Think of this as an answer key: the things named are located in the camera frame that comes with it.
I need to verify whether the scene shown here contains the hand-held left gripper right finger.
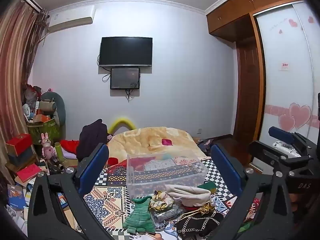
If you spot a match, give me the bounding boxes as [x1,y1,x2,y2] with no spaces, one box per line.
[207,144,294,240]

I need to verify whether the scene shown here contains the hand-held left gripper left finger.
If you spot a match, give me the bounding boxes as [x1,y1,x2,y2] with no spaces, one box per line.
[27,142,114,240]

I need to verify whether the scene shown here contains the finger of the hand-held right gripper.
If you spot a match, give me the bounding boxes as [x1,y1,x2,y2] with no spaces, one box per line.
[269,126,313,153]
[247,141,313,172]

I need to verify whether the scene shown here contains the green cloth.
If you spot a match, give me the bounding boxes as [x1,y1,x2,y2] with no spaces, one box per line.
[197,182,217,196]

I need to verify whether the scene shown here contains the cream cloth hat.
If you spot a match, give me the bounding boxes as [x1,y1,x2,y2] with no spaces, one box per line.
[165,183,212,207]

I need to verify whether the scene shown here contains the gold ornament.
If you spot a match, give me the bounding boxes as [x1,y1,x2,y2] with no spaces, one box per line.
[198,202,216,216]

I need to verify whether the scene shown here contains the clear plastic storage box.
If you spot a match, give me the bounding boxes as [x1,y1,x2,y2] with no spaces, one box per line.
[126,152,209,201]

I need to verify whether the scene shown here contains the black bag with chain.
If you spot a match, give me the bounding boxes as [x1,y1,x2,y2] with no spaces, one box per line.
[173,211,224,239]

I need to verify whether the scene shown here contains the green knitted garment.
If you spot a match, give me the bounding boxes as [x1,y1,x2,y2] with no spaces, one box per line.
[122,195,156,236]

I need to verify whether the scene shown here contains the floral yellow scarf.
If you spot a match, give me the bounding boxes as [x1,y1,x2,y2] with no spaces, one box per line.
[149,190,176,212]

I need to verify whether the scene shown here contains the silver sequin pouch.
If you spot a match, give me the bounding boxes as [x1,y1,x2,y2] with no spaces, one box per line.
[152,205,184,224]

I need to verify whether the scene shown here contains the dark garment pile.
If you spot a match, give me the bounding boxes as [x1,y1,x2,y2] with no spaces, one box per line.
[76,119,109,162]

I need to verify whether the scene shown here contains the purple bag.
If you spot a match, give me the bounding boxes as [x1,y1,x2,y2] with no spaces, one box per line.
[197,138,214,153]

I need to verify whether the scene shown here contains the red cloth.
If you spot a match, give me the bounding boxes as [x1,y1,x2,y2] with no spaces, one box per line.
[60,139,81,154]

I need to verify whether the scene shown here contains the patterned bed sheet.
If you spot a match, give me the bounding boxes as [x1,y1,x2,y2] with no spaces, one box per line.
[57,155,263,240]

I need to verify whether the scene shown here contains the green bottle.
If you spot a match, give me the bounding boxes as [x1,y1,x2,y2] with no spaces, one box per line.
[54,142,66,163]

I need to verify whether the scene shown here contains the black flashlight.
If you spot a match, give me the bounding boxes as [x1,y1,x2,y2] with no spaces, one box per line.
[48,156,66,173]

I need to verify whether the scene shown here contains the yellow foam arch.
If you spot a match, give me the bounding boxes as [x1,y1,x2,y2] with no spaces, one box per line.
[108,119,137,134]

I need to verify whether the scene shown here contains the pink rabbit toy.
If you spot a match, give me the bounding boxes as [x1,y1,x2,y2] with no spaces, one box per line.
[41,133,57,159]

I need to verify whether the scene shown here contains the beige fleece blanket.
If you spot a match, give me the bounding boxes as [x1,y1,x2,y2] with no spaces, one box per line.
[107,127,207,162]

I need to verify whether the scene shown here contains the brown wooden door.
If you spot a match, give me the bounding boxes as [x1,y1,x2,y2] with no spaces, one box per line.
[233,37,261,140]

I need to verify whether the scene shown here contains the green storage basket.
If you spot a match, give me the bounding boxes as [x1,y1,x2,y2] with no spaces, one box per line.
[27,118,62,145]

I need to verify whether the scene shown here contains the red book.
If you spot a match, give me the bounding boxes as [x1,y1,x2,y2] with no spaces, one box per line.
[16,165,42,182]

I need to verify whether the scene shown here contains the grey plush neck pillow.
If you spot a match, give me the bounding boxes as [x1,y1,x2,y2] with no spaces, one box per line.
[41,91,67,126]

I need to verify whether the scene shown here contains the wooden wardrobe with heart doors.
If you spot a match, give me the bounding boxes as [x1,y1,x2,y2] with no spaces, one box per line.
[205,0,320,169]

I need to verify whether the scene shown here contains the red box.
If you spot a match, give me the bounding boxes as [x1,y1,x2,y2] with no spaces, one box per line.
[5,133,33,156]

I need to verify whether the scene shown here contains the blue booklet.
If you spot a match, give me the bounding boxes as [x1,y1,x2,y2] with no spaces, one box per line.
[7,183,27,209]

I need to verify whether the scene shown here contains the small white fan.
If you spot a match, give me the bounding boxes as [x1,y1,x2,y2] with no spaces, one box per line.
[22,105,34,121]

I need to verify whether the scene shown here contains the striped brown curtain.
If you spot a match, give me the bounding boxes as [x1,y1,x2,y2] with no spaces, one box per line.
[0,0,50,180]

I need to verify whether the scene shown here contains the white air conditioner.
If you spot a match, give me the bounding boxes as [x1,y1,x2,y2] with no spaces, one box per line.
[47,5,97,34]

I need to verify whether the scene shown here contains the small black wall monitor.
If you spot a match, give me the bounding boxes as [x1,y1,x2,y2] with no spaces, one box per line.
[110,67,141,90]

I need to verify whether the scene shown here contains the black wall television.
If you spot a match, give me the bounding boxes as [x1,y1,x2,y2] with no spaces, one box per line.
[99,37,153,68]

